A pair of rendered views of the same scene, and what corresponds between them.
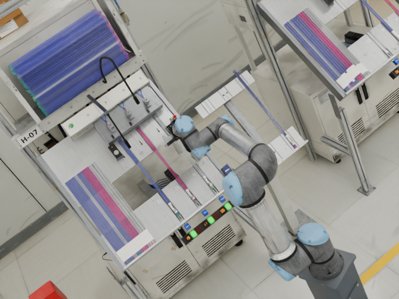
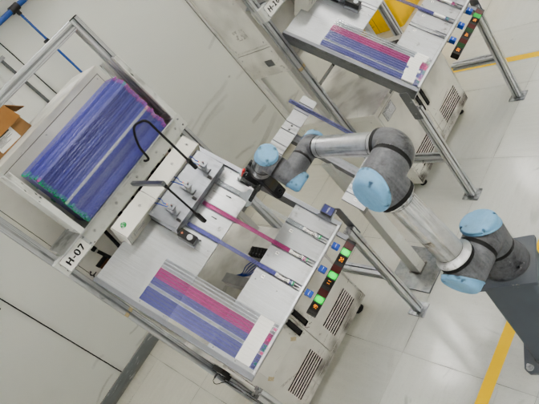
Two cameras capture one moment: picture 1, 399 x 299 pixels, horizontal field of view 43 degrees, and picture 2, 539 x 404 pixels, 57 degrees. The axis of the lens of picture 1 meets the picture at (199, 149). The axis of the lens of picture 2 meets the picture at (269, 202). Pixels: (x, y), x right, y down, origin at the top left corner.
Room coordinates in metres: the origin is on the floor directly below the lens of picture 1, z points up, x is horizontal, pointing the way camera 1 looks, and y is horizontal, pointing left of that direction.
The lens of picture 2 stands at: (0.44, 0.38, 1.94)
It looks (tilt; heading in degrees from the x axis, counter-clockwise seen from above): 29 degrees down; 349
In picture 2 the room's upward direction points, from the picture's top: 44 degrees counter-clockwise
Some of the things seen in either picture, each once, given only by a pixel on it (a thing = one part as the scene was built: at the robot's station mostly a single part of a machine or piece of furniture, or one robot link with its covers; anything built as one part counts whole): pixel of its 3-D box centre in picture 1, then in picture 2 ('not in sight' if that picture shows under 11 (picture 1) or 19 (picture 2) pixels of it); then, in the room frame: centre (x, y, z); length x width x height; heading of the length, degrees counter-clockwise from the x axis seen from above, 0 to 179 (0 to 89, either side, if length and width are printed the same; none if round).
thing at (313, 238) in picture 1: (313, 241); (484, 233); (1.43, -0.22, 0.72); 0.13 x 0.12 x 0.14; 102
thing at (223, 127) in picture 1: (244, 144); (352, 145); (1.68, -0.17, 1.13); 0.49 x 0.11 x 0.12; 12
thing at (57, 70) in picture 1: (70, 61); (98, 147); (2.44, 0.33, 1.52); 0.51 x 0.13 x 0.27; 104
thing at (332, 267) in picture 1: (323, 258); (499, 252); (1.43, -0.23, 0.60); 0.15 x 0.15 x 0.10
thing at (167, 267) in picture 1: (162, 219); (264, 315); (2.55, 0.42, 0.31); 0.70 x 0.65 x 0.62; 104
